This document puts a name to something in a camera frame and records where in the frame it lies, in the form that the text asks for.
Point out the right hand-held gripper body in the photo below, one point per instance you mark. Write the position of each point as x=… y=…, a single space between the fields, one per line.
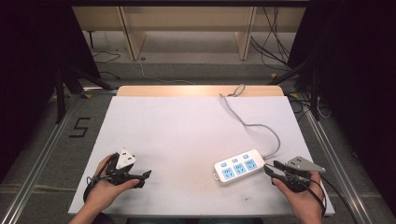
x=299 y=174

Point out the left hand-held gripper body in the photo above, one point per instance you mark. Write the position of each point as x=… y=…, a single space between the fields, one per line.
x=124 y=159

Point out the person's right hand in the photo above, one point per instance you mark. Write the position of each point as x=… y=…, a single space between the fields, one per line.
x=303 y=199

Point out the person's left hand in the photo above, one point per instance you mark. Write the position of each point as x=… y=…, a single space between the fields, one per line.
x=104 y=189

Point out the white power strip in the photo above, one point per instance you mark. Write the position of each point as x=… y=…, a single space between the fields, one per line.
x=239 y=167

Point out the white table mat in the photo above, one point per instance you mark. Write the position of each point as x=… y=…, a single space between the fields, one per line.
x=174 y=143

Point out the black metal stand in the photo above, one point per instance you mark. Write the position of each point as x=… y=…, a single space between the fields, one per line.
x=306 y=81
x=67 y=84

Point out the wooden table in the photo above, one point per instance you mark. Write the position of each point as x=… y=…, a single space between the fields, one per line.
x=186 y=90

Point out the dark curtain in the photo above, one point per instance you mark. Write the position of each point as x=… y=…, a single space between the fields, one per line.
x=28 y=77
x=358 y=77

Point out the light wooden shelf unit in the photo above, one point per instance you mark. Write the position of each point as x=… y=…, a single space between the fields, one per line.
x=193 y=21

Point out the aluminium floor rail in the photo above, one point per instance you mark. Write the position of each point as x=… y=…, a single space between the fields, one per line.
x=339 y=168
x=34 y=165

